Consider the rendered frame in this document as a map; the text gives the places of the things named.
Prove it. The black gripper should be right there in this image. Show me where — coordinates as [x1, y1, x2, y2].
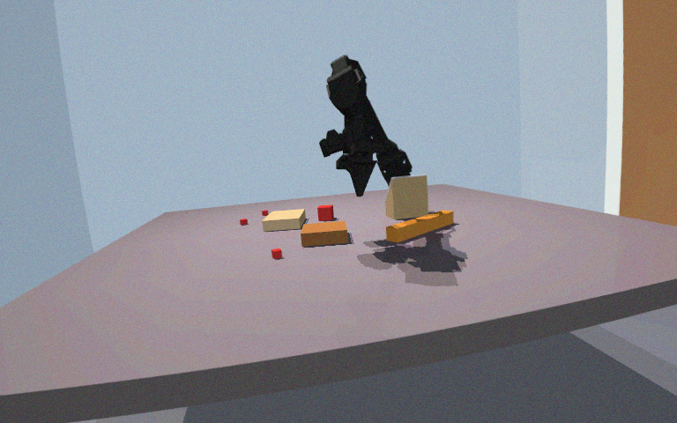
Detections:
[336, 120, 386, 197]

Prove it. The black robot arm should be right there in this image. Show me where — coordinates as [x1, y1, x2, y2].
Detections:
[319, 56, 413, 186]

